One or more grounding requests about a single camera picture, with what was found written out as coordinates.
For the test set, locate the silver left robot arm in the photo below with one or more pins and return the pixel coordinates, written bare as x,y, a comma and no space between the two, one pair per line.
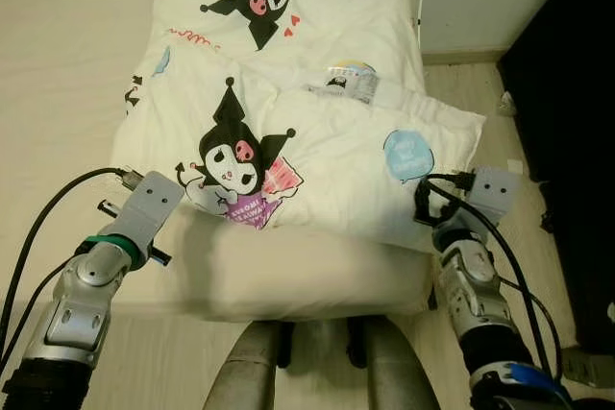
82,295

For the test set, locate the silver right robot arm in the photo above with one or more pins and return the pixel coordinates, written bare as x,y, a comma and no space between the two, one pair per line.
480,304

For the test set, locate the crumpled white paper ball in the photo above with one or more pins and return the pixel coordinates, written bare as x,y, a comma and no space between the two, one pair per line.
506,103

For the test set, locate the low black cabinet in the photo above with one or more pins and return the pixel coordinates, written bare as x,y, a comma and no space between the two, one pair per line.
567,141

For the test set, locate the grey right robot leg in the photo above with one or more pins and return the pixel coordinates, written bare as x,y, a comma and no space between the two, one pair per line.
399,372

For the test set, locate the beige mattress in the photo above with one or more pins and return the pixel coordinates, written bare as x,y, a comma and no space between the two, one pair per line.
58,93

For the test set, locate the blue tape strip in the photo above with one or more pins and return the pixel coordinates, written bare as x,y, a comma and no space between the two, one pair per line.
528,378

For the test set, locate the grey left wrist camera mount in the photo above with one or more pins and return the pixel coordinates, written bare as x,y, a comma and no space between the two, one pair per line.
149,204

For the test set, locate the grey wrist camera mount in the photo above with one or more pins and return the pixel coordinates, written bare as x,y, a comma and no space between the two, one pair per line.
149,204
495,194

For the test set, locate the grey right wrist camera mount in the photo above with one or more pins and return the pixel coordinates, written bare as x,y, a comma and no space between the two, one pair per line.
495,194

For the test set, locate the grey power strip red switch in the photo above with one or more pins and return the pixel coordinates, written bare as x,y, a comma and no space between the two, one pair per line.
588,368

